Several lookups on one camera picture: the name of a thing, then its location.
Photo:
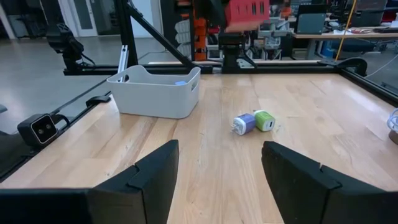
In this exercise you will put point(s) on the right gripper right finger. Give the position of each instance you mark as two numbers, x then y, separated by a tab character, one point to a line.
311	196

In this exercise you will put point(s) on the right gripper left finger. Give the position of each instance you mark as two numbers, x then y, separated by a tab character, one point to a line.
146	193

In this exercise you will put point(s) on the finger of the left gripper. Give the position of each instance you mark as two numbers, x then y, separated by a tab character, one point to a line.
217	11

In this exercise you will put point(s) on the square red charger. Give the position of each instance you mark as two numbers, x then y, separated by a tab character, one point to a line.
245	15

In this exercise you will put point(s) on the light blue charger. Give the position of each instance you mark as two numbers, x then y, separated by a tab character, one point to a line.
180	83

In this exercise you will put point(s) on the green and white charger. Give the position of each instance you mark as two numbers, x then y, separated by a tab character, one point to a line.
264	120

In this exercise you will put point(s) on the background black robot arm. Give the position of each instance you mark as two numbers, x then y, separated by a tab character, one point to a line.
65	40

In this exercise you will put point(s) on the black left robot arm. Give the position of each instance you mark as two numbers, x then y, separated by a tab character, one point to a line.
233	53

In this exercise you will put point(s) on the orange storage rack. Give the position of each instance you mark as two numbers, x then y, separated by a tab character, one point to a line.
200	37

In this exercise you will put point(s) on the white stacked parts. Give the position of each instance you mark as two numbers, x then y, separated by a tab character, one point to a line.
183	37

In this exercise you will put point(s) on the grey plastic bin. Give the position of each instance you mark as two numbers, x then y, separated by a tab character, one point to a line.
155	99

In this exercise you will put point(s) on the dark grey laptop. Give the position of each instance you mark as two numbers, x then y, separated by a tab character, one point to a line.
311	20

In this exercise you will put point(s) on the silver aluminium bar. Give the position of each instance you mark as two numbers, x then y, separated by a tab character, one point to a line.
122	62

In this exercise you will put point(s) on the wooden desk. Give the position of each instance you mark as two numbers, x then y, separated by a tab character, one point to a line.
342	35

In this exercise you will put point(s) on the black aluminium table frame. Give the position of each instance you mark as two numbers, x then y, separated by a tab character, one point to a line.
280	68

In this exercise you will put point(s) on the black frame bracket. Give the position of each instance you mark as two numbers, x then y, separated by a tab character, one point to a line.
98	100

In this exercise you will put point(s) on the black depth camera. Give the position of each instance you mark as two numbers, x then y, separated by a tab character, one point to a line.
38	130

